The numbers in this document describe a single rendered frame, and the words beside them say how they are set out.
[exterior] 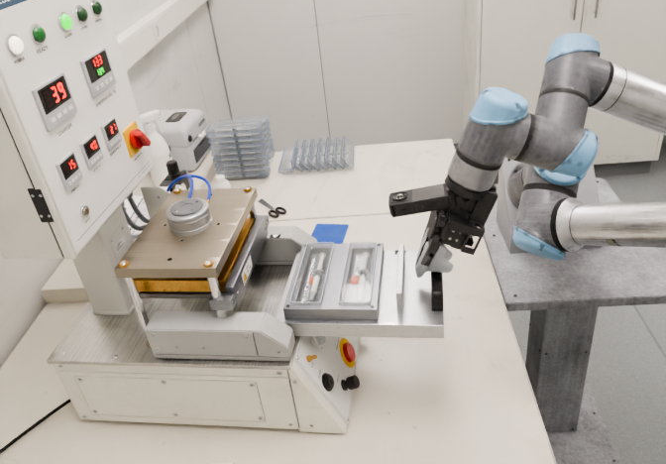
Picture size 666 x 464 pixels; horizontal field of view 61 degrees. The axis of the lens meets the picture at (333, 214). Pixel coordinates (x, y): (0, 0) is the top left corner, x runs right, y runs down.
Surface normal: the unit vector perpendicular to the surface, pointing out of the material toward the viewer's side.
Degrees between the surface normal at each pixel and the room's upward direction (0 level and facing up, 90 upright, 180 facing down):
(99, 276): 90
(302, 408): 90
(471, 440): 0
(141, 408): 90
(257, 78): 90
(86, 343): 0
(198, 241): 0
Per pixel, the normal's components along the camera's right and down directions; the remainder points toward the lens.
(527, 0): -0.04, 0.52
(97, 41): 0.99, -0.02
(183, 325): -0.11, -0.85
